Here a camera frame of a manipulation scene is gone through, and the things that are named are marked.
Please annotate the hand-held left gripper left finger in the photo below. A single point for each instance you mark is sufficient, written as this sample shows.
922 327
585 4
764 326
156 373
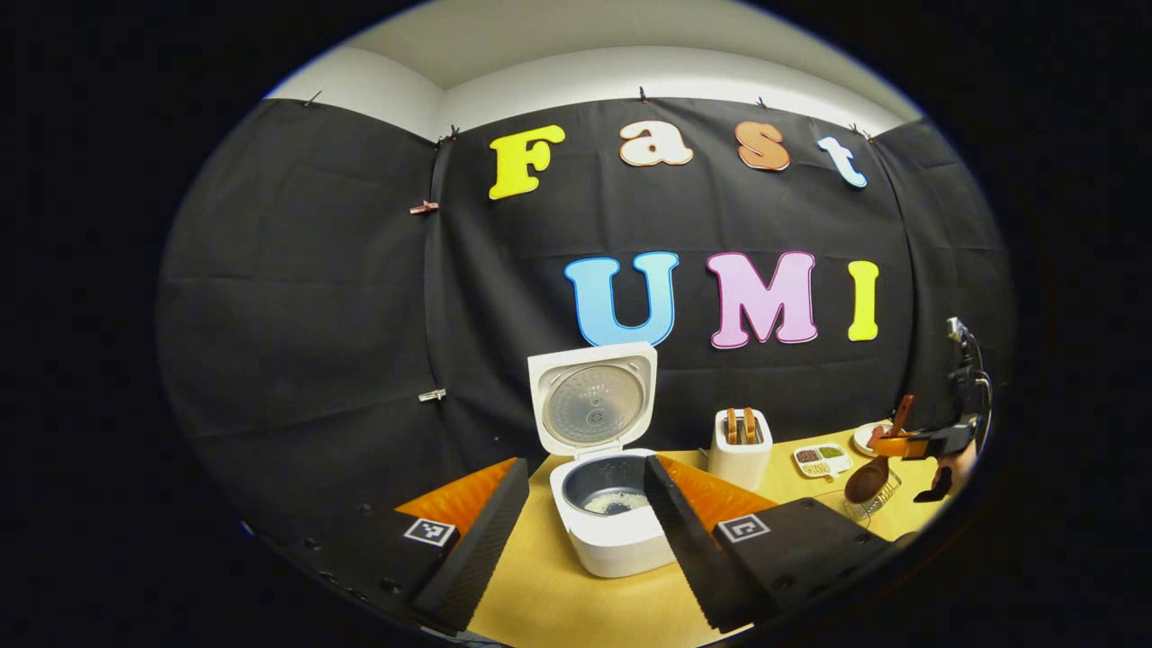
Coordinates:
486 549

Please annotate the white rice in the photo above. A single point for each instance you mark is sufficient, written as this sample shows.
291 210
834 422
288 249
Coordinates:
621 499

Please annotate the white rice cooker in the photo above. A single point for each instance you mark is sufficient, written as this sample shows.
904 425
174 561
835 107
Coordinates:
612 540

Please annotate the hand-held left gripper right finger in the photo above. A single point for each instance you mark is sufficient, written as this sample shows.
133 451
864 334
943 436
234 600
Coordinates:
688 558

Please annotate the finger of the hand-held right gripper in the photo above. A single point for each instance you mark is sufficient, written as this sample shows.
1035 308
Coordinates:
895 445

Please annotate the row of small black clips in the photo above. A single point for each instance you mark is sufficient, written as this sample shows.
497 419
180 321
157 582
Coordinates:
643 94

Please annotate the white round plate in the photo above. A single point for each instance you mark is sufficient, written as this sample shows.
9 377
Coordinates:
861 439

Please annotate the brown wooden spoon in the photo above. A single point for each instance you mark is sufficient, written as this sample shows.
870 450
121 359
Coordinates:
866 481

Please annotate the white divided bean dish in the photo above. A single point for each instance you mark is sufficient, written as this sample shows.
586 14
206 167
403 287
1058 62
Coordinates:
821 459

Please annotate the white toaster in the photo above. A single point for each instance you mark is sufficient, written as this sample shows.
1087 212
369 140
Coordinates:
738 463

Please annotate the pink clip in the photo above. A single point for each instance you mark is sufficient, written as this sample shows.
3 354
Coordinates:
423 208

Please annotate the clear rice container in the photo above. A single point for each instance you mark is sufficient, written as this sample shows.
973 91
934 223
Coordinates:
832 506

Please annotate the white clip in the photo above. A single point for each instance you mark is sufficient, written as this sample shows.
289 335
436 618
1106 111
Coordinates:
432 395

